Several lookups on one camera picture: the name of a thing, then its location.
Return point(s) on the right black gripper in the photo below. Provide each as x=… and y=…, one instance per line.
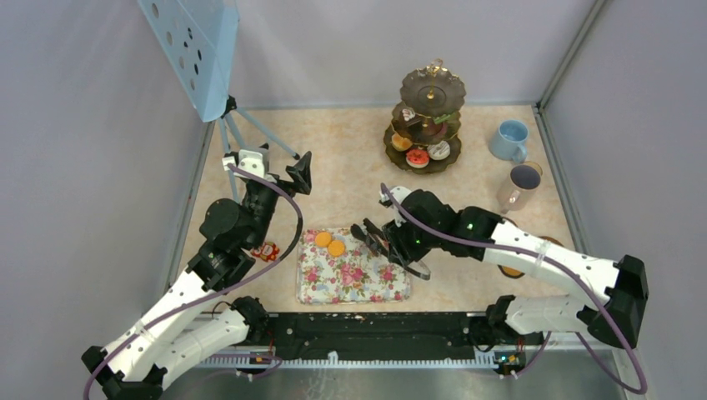
x=397, y=232

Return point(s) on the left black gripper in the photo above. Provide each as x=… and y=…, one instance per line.
x=301, y=174

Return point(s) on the metal tongs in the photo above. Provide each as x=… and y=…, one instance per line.
x=379, y=244

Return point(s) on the orange macaron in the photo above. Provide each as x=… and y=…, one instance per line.
x=336, y=248
x=323, y=239

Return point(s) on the red donut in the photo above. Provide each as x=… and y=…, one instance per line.
x=417, y=158

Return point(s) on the white striped donut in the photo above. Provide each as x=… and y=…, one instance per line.
x=439, y=151

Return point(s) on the orange bun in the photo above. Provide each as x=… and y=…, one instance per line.
x=400, y=143

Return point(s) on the pink frosted donut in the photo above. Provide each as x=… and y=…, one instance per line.
x=436, y=131

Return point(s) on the chocolate cake slice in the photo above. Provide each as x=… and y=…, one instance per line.
x=411, y=121

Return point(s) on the green matcha cake slice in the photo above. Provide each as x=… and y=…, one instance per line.
x=444, y=118

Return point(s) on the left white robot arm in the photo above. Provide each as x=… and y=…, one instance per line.
x=157, y=349

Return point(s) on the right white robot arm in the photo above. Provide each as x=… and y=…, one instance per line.
x=601, y=297

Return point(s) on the floral serving tray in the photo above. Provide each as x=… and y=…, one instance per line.
x=355, y=277

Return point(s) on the red owl toy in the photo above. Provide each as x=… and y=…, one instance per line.
x=267, y=252

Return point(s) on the three-tier dark cake stand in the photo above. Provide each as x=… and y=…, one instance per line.
x=431, y=91

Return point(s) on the pink mug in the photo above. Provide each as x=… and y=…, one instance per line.
x=519, y=186

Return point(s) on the light blue mug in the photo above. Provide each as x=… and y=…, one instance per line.
x=509, y=141

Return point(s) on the blue perforated board stand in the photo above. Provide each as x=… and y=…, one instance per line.
x=199, y=40

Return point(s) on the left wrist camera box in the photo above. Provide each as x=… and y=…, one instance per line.
x=245, y=163

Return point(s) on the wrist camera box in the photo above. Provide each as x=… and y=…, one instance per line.
x=388, y=196
x=245, y=163

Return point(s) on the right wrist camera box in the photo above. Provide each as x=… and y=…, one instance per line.
x=388, y=196

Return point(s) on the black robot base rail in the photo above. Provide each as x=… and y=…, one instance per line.
x=386, y=336

